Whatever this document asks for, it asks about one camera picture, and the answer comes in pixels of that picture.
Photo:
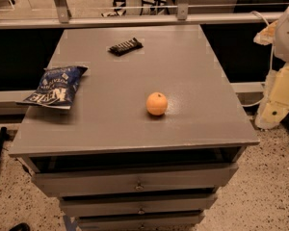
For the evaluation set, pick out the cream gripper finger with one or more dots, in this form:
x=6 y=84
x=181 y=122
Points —
x=274 y=106

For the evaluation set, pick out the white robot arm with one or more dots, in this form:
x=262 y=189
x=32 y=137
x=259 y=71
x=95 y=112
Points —
x=276 y=34

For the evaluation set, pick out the orange fruit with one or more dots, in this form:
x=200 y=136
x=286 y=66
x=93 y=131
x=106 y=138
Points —
x=157 y=104

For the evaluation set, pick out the grey drawer cabinet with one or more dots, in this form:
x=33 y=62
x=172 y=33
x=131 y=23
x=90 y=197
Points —
x=108 y=126

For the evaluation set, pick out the middle grey drawer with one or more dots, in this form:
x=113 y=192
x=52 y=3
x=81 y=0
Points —
x=138 y=205

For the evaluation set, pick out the grey drawer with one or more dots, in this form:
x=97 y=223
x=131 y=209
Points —
x=139 y=223
x=138 y=205
x=135 y=180

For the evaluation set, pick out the bottom grey drawer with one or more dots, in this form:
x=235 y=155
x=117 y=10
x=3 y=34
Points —
x=139 y=223

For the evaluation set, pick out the top grey drawer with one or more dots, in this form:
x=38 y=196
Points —
x=135 y=180

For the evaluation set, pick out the blue kettle chips bag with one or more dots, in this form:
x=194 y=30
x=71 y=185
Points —
x=57 y=87

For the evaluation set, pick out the grey metal railing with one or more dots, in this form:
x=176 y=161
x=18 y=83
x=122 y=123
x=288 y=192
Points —
x=14 y=14

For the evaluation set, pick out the black shoe tip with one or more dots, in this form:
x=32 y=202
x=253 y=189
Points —
x=21 y=227

